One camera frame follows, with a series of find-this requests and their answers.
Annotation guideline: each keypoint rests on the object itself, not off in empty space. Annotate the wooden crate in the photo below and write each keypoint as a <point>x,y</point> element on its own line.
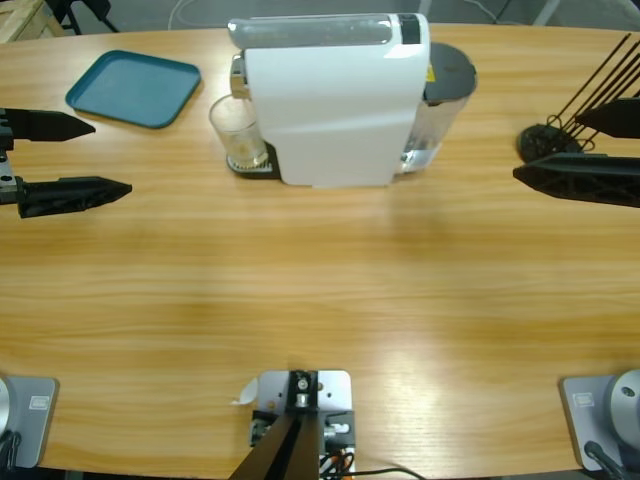
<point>30,20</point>

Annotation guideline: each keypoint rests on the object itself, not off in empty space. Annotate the clear glass cup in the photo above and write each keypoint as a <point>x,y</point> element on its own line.
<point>240,140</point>

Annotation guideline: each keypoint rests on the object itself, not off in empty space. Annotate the grey metal pole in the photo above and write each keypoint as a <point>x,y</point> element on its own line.
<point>546,11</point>

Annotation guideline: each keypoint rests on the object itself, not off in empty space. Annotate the teal plastic tray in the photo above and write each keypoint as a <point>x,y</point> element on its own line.
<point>135,90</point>

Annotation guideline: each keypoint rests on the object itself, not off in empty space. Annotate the white capsule coffee machine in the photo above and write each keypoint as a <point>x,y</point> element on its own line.
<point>330,110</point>

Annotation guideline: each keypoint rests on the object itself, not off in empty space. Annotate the white paper tab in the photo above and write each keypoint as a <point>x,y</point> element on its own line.
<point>245,392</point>

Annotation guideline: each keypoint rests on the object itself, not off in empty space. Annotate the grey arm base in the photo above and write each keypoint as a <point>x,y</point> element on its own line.
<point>30,420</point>
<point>600,415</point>

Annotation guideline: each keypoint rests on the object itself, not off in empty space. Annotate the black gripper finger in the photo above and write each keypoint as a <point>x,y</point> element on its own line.
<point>590,177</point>
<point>617,120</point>

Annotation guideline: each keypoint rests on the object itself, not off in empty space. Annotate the black chair frame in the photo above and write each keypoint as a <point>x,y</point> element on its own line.
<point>90,15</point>

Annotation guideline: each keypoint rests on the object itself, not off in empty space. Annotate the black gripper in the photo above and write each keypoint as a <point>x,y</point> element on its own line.
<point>6,185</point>

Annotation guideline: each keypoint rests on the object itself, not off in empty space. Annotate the black capsule holder with rods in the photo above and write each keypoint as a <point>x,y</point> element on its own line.
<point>542,142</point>

